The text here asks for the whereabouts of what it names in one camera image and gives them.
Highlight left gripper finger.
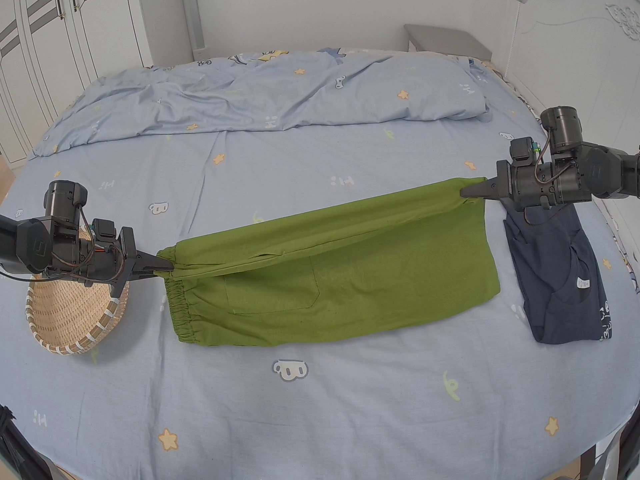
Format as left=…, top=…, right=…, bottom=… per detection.
left=135, top=251, right=176, bottom=273
left=130, top=270, right=174, bottom=284

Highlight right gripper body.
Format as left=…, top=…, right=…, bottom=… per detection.
left=495, top=159, right=560, bottom=214

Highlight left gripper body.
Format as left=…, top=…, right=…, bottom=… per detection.
left=80, top=226, right=139, bottom=300

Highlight green shorts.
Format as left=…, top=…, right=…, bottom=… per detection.
left=157, top=175, right=502, bottom=347

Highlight round woven basket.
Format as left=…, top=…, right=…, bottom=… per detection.
left=25, top=225, right=132, bottom=355

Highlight bed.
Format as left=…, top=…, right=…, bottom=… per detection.
left=0, top=0, right=640, bottom=480

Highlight dark blue T-shirt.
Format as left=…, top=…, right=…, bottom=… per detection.
left=502, top=200, right=613, bottom=345

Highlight grey bedside table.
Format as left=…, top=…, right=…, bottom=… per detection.
left=404, top=23, right=496, bottom=63

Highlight pale blue quilt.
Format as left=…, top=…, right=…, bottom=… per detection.
left=27, top=48, right=493, bottom=159

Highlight white wardrobe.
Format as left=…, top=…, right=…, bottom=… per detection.
left=0, top=0, right=153, bottom=169

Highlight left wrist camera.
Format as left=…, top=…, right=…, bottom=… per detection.
left=92, top=219, right=122, bottom=249

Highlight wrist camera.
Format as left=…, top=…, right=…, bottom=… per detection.
left=509, top=137, right=539, bottom=165
left=92, top=219, right=122, bottom=249

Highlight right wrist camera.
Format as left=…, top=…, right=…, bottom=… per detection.
left=509, top=137, right=539, bottom=165

